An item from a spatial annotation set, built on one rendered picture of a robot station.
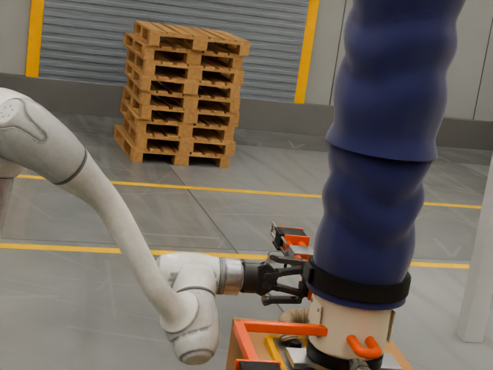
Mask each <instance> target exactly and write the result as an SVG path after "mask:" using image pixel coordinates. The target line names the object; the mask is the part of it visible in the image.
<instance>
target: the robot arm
mask: <svg viewBox="0 0 493 370"><path fill-rule="evenodd" d="M24 168H27V169H29V170H33V171H34V172H36V173H37V174H38V175H40V176H42V177H44V178H45V179H46V180H48V181H50V182H51V183H52V184H54V185H55V186H58V187H59V188H61V189H63V190H65V191H67V192H69V193H71V194H73V195H75V196H76V197H79V198H80V199H82V200H83V201H85V202H86V203H88V204H89V205H90V206H91V207H92V208H93V209H94V210H95V211H96V212H97V213H98V215H99V216H100V218H101V219H102V220H103V222H104V224H105V225H106V227H107V228H108V230H109V232H110V234H111V235H112V237H113V239H114V241H115V242H116V244H117V246H118V247H119V249H120V252H121V253H122V254H123V257H124V259H125V260H126V262H127V264H128V265H129V267H130V269H131V271H132V272H133V274H134V276H135V278H136V279H137V281H138V283H139V285H140V286H141V288H142V290H143V292H144V293H145V295H146V296H147V298H148V299H149V301H150V302H151V303H152V305H153V306H154V308H155V309H156V310H157V311H158V312H159V313H160V324H161V326H162V328H163V329H164V331H165V332H166V334H167V336H168V338H169V341H170V342H172V348H173V350H174V352H175V354H176V356H177V357H178V359H179V360H180V361H181V362H183V363H185V364H187V365H190V366H197V365H201V364H204V363H206V362H208V361H209V360H210V359H211V358H212V357H213V356H214V354H215V352H216V349H217V346H218V342H219V316H218V310H217V307H216V300H215V294H218V295H220V294H225V295H237V294H238V293H239V292H241V293H249V294H258V295H260V296H261V302H262V303H263V305H264V306H267V305H270V304H301V303H302V299H303V298H304V295H303V294H302V292H301V291H300V289H297V288H294V287H291V286H286V285H282V284H279V283H278V282H277V279H278V278H280V277H282V276H288V275H300V274H303V269H304V262H305V261H306V260H305V259H304V258H294V257H287V256H281V255H275V254H273V253H271V252H270V253H268V258H267V259H266V261H264V262H262V263H250V262H243V263H241V261H240V259H238V258H223V257H220V258H219V257H214V256H211V255H208V254H204V253H192V252H179V253H167V254H163V255H160V256H159V257H158V258H157V260H156V261H155V259H154V257H153V255H152V253H151V251H150V249H149V247H148V246H147V243H146V241H145V239H144V237H143V235H142V233H141V231H140V229H139V227H138V226H137V224H136V222H135V220H134V218H133V216H132V214H131V212H130V211H129V209H128V207H127V205H126V204H125V202H124V200H123V199H122V198H121V196H120V194H119V193H118V191H117V190H116V189H115V188H114V186H113V185H112V183H111V182H110V181H109V179H108V178H107V177H106V176H105V175H104V174H103V172H102V171H101V169H100V168H99V166H98V165H97V164H96V163H95V161H94V160H93V158H92V157H91V155H90V154H89V152H88V151H87V149H86V148H85V147H84V146H83V145H82V144H81V143H80V142H79V141H78V139H77V138H76V136H75V135H74V134H73V133H72V132H71V131H70V130H69V129H68V128H67V127H66V126H65V125H64V124H63V123H61V122H60V121H59V120H58V119H57V118H56V117H54V116H53V115H52V114H51V113H50V112H49V111H48V110H47V109H45V108H44V107H43V106H41V105H40V104H38V103H37V102H35V101H33V100H32V99H31V98H30V97H28V96H26V95H23V94H21V93H19V92H16V91H14V90H9V89H7V88H2V87H0V240H1V234H2V231H3V227H4V221H5V217H6V214H7V208H8V204H9V201H10V195H11V191H12V185H13V181H14V178H15V177H17V176H18V175H19V174H20V173H21V172H22V171H23V169H24ZM275 262H277V263H280V264H291V265H297V266H294V267H287V268H273V267H272V266H271V265H270V264H271V263H273V264H274V263H275ZM272 290H273V291H281V292H284V293H287V294H292V295H295V296H269V295H266V294H267V293H269V292H270V291H272Z"/></svg>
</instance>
